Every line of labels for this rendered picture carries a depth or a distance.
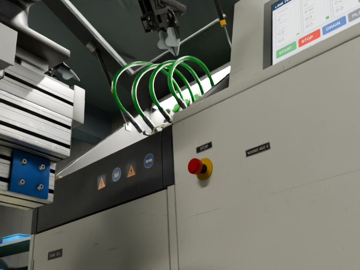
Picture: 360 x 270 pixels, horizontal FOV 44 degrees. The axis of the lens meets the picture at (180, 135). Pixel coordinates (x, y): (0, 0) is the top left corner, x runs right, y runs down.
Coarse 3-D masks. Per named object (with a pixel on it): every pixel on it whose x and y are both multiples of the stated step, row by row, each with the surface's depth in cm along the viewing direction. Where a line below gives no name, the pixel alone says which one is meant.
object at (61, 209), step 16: (144, 144) 120; (160, 144) 115; (112, 160) 128; (128, 160) 123; (160, 160) 113; (64, 176) 145; (80, 176) 138; (96, 176) 132; (144, 176) 116; (160, 176) 112; (64, 192) 142; (80, 192) 136; (96, 192) 130; (112, 192) 124; (128, 192) 119; (144, 192) 114; (48, 208) 147; (64, 208) 140; (80, 208) 133; (96, 208) 128; (48, 224) 144
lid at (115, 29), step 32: (64, 0) 189; (96, 0) 184; (128, 0) 179; (192, 0) 171; (224, 0) 164; (96, 32) 196; (128, 32) 190; (192, 32) 180; (224, 32) 174; (192, 64) 189; (160, 96) 207
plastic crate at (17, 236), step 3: (15, 234) 459; (18, 234) 456; (21, 234) 459; (24, 234) 461; (3, 237) 470; (6, 237) 466; (9, 237) 464; (12, 237) 461; (15, 237) 458; (18, 237) 455; (21, 237) 458; (24, 237) 461; (3, 240) 469; (6, 240) 466; (9, 240) 463; (12, 240) 459
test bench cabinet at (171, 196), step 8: (168, 192) 108; (168, 200) 107; (168, 208) 106; (176, 216) 104; (176, 224) 103; (176, 232) 103; (32, 240) 149; (176, 240) 102; (32, 248) 148; (176, 248) 101; (32, 256) 147; (176, 256) 101; (176, 264) 100
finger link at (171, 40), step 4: (168, 28) 139; (172, 28) 140; (168, 32) 139; (172, 32) 140; (168, 36) 139; (172, 36) 140; (168, 40) 139; (172, 40) 140; (176, 40) 141; (168, 44) 139; (172, 44) 140; (176, 44) 141; (176, 48) 142; (176, 52) 143
